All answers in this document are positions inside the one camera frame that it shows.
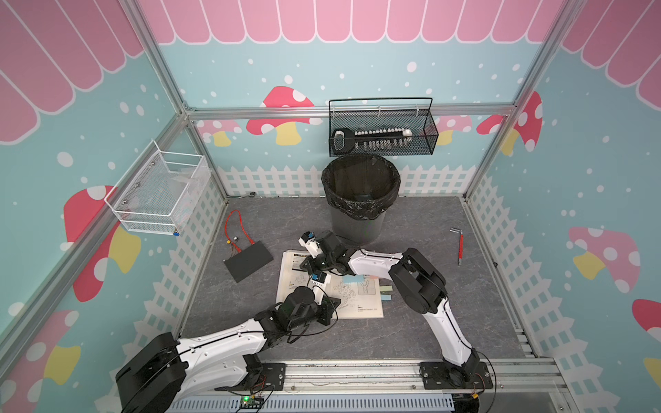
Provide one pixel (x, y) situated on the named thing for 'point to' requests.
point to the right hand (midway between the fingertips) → (301, 266)
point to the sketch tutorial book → (357, 296)
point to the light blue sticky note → (356, 279)
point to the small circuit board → (251, 400)
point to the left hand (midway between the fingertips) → (340, 306)
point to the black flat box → (248, 261)
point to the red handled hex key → (460, 255)
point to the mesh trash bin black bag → (360, 189)
